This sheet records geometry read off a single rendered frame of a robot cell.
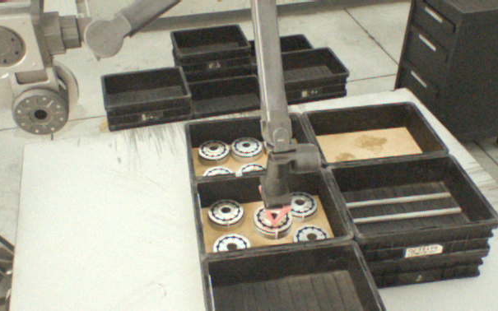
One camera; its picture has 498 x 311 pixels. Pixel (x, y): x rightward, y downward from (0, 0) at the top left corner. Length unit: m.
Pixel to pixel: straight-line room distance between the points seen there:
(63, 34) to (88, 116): 2.44
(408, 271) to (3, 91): 1.23
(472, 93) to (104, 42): 2.26
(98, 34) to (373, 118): 1.09
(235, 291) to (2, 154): 2.28
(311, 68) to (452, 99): 0.74
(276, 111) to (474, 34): 1.76
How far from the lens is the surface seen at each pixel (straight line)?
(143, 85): 2.91
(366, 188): 1.78
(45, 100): 1.60
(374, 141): 1.99
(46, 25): 1.26
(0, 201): 3.19
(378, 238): 1.51
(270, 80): 1.31
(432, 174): 1.84
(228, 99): 3.01
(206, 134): 1.89
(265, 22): 1.31
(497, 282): 1.81
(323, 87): 2.85
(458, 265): 1.73
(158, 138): 2.20
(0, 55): 1.28
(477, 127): 3.31
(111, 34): 1.24
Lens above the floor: 1.99
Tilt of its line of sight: 38 degrees down
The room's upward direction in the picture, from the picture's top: straight up
